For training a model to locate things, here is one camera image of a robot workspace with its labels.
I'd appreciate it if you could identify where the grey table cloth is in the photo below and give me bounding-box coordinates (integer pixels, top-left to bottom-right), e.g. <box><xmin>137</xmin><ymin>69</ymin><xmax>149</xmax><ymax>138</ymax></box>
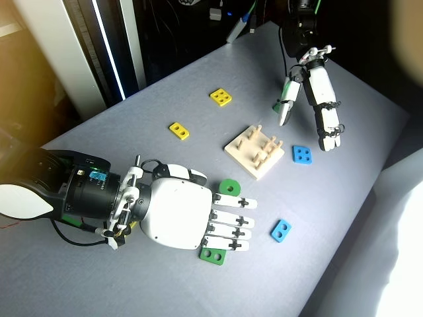
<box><xmin>0</xmin><ymin>20</ymin><xmax>412</xmax><ymax>317</ymax></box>

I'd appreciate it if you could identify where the green four-hole block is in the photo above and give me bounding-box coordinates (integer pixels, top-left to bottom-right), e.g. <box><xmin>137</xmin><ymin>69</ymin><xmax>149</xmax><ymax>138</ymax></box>
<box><xmin>198</xmin><ymin>246</ymin><xmax>227</xmax><ymax>266</ymax></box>

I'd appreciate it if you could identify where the blue two-hole block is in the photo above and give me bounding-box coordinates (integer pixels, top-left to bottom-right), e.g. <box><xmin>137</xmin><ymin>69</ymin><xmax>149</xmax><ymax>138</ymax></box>
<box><xmin>270</xmin><ymin>219</ymin><xmax>293</xmax><ymax>244</ymax></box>

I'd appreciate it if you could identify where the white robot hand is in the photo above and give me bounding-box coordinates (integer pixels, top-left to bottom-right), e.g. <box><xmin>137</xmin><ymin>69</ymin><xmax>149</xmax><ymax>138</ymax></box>
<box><xmin>278</xmin><ymin>64</ymin><xmax>345</xmax><ymax>153</ymax></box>
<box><xmin>138</xmin><ymin>160</ymin><xmax>258</xmax><ymax>254</ymax></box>

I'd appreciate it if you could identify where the yellow four-hole block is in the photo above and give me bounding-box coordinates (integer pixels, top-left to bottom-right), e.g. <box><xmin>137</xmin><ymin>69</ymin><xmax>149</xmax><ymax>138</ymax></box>
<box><xmin>209</xmin><ymin>88</ymin><xmax>233</xmax><ymax>107</ymax></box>

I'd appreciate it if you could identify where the wooden peg board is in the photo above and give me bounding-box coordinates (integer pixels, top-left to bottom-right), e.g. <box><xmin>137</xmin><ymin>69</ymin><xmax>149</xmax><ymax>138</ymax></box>
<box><xmin>223</xmin><ymin>123</ymin><xmax>286</xmax><ymax>181</ymax></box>

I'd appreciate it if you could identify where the blue four-hole block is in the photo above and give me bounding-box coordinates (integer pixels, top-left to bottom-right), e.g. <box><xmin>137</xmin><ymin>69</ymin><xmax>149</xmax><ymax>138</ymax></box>
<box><xmin>291</xmin><ymin>145</ymin><xmax>313</xmax><ymax>165</ymax></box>

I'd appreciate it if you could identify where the white upright panel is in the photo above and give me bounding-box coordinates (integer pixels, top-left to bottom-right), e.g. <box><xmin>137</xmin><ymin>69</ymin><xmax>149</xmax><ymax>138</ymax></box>
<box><xmin>13</xmin><ymin>0</ymin><xmax>148</xmax><ymax>112</ymax></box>

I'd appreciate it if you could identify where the rainbow stacking ring toy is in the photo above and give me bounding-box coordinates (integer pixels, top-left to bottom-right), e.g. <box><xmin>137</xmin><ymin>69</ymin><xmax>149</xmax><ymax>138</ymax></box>
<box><xmin>218</xmin><ymin>178</ymin><xmax>242</xmax><ymax>195</ymax></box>

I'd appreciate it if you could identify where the yellow two-hole block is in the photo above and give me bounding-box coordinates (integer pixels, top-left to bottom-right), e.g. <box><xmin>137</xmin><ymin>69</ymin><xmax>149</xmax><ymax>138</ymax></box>
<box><xmin>168</xmin><ymin>122</ymin><xmax>191</xmax><ymax>141</ymax></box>

